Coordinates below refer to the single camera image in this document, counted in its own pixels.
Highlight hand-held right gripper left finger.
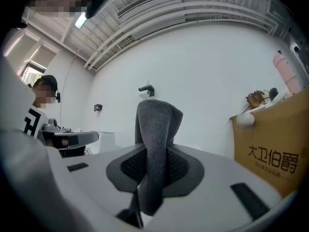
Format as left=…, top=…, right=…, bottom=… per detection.
left=0, top=129, right=147, bottom=232

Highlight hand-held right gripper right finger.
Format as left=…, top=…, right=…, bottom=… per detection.
left=144, top=143, right=284, bottom=232

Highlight gray wiping cloth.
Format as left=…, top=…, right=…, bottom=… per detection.
left=134, top=99, right=184, bottom=217

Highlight black toilet paper holder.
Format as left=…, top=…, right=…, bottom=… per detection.
left=138, top=84, right=155, bottom=99

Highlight white round object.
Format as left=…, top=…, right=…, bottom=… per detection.
left=236, top=104, right=268, bottom=130

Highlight large printed cardboard box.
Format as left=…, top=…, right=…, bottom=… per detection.
left=229, top=87, right=309, bottom=199

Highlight white round pad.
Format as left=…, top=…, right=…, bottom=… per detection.
left=264, top=88, right=294, bottom=109

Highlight window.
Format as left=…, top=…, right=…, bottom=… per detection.
left=20, top=62, right=47, bottom=82

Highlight pink bottle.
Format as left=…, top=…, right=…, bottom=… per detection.
left=272, top=50, right=303, bottom=95

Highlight white roller blind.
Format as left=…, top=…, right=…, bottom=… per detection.
left=4, top=32, right=39, bottom=65
left=28, top=43, right=58, bottom=69

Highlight long ceiling light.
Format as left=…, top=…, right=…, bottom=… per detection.
left=74, top=11, right=88, bottom=29

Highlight black head camera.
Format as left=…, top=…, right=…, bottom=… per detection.
left=84, top=0, right=111, bottom=19

